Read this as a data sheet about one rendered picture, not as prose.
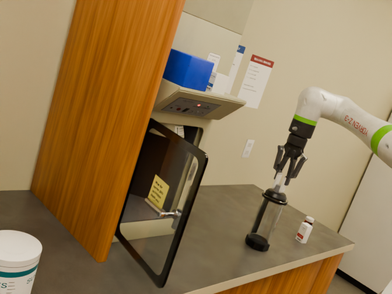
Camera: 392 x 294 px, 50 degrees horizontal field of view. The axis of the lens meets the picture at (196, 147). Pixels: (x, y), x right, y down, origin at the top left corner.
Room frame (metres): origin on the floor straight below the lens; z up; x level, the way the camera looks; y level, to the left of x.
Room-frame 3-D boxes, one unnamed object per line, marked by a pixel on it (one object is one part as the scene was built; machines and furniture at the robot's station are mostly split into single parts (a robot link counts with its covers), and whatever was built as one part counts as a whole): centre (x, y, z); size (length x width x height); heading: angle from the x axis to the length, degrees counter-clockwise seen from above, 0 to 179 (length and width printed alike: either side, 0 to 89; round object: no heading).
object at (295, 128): (1.64, -0.36, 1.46); 0.12 x 0.09 x 0.06; 139
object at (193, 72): (1.26, 0.10, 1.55); 0.10 x 0.10 x 0.09; 49
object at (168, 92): (1.33, 0.03, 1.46); 0.32 x 0.12 x 0.10; 139
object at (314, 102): (1.64, -0.37, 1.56); 0.13 x 0.11 x 0.14; 107
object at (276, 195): (1.64, -0.37, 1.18); 0.09 x 0.09 x 0.07
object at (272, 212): (1.64, -0.37, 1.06); 0.11 x 0.11 x 0.21
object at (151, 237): (1.13, 0.06, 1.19); 0.30 x 0.01 x 0.40; 41
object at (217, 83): (1.37, 0.00, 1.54); 0.05 x 0.05 x 0.06; 32
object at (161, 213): (1.06, 0.04, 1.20); 0.10 x 0.05 x 0.03; 41
